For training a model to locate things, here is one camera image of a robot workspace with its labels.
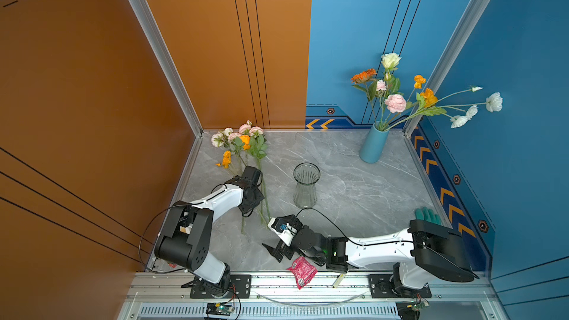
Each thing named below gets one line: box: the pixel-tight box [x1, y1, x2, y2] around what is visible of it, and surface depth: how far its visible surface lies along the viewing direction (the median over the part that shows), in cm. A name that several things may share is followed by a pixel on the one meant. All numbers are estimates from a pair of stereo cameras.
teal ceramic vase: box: [359, 120, 390, 164], surface depth 99 cm
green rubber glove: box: [414, 206, 443, 226], surface depth 91 cm
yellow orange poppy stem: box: [386, 74, 447, 131], surface depth 81 cm
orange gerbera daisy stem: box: [351, 68, 378, 126], surface depth 87 cm
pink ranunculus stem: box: [376, 79, 407, 132], surface depth 88 cm
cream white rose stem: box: [379, 52, 404, 131], surface depth 89 cm
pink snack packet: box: [285, 256, 318, 290], surface depth 77 cm
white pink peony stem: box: [387, 85, 504, 132], surface depth 73 cm
